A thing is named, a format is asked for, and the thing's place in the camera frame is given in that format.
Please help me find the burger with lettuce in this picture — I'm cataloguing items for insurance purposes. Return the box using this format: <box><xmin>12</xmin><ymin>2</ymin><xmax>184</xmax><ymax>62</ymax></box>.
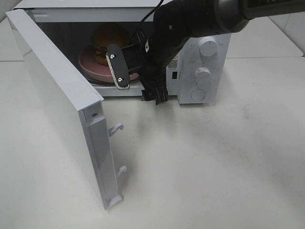
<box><xmin>91</xmin><ymin>22</ymin><xmax>130</xmax><ymax>66</ymax></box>

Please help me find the white timer knob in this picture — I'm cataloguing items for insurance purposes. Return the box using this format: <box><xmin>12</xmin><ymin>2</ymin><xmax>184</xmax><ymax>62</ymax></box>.
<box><xmin>194</xmin><ymin>67</ymin><xmax>212</xmax><ymax>84</ymax></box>

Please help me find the glass microwave turntable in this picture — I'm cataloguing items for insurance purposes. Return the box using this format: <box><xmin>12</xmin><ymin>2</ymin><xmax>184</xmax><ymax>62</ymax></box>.
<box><xmin>87</xmin><ymin>79</ymin><xmax>114</xmax><ymax>86</ymax></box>

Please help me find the upper white power knob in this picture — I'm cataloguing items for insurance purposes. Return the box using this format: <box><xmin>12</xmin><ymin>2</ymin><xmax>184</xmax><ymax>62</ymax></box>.
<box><xmin>198</xmin><ymin>36</ymin><xmax>217</xmax><ymax>57</ymax></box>

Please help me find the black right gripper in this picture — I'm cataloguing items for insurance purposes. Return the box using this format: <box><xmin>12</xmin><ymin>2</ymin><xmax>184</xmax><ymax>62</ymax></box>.
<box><xmin>106</xmin><ymin>29</ymin><xmax>190</xmax><ymax>105</ymax></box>

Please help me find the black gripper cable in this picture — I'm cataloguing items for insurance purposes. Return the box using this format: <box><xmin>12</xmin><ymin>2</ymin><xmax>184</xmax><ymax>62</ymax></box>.
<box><xmin>121</xmin><ymin>0</ymin><xmax>165</xmax><ymax>51</ymax></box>

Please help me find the pink round plate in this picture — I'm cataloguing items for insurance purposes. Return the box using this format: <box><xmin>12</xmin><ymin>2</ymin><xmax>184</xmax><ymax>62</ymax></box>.
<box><xmin>78</xmin><ymin>45</ymin><xmax>139</xmax><ymax>84</ymax></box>

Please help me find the round white door release button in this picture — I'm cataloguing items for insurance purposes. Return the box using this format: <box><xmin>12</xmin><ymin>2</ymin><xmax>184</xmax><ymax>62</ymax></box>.
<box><xmin>191</xmin><ymin>89</ymin><xmax>206</xmax><ymax>101</ymax></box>

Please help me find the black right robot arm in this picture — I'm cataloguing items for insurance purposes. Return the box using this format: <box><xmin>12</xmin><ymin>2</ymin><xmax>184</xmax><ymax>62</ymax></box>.
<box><xmin>106</xmin><ymin>0</ymin><xmax>305</xmax><ymax>104</ymax></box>

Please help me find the white warning label sticker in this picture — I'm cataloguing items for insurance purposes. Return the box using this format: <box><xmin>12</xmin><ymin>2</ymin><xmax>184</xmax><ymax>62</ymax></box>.
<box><xmin>167</xmin><ymin>55</ymin><xmax>179</xmax><ymax>70</ymax></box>

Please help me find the white microwave door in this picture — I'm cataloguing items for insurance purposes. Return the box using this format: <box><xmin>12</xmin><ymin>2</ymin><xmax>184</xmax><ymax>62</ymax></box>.
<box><xmin>6</xmin><ymin>9</ymin><xmax>127</xmax><ymax>209</ymax></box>

